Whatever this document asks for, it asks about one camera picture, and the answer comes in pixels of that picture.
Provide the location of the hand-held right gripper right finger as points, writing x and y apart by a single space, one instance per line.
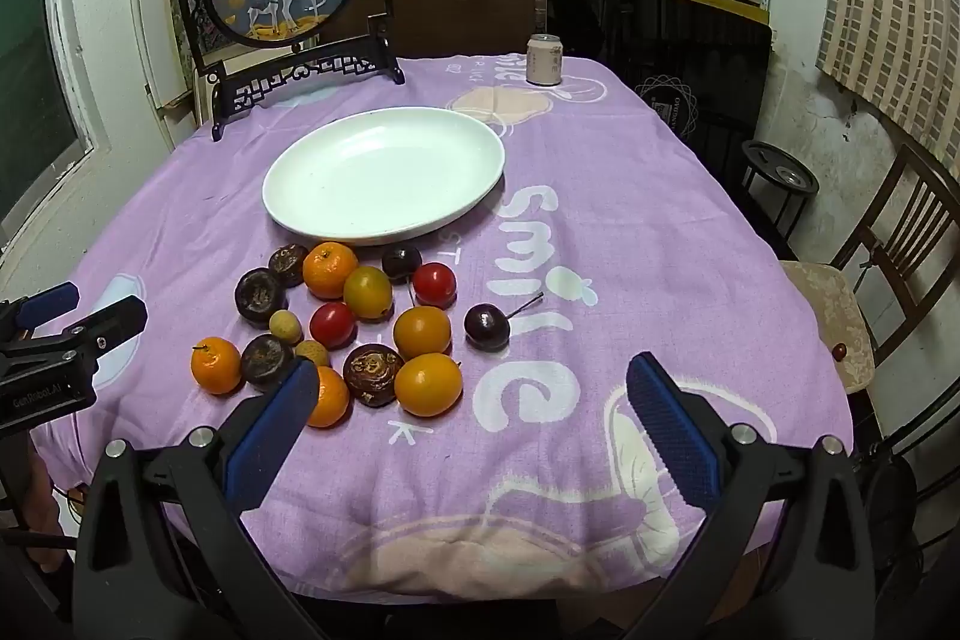
671 434

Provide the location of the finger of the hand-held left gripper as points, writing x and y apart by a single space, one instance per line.
112 321
46 304

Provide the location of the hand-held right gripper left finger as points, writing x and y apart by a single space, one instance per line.
270 434

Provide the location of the orange tangerine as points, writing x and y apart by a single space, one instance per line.
216 367
330 270
331 398

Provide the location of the tan longan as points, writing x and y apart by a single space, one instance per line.
285 326
313 353

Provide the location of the dark brown water chestnut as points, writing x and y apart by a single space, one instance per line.
260 297
287 263
373 374

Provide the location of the orange tomato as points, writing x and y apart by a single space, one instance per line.
422 332
428 385

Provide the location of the white plate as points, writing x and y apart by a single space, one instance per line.
382 175

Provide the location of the person's left hand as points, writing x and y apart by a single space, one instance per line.
51 505

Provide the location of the red tomato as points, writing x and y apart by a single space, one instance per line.
434 284
332 324

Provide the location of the yellow tomato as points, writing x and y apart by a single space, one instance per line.
367 293

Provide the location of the wooden chair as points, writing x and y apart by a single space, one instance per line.
825 310

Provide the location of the purple printed tablecloth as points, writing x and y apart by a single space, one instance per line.
600 235

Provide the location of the dark purple cherry with stem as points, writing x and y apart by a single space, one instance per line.
487 328

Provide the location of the white framed window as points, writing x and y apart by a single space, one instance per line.
30 70

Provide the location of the black round stool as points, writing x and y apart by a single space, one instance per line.
780 174

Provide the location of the pale beverage can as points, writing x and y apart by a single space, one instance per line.
544 61

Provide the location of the brown wooden board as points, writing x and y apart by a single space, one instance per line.
465 21

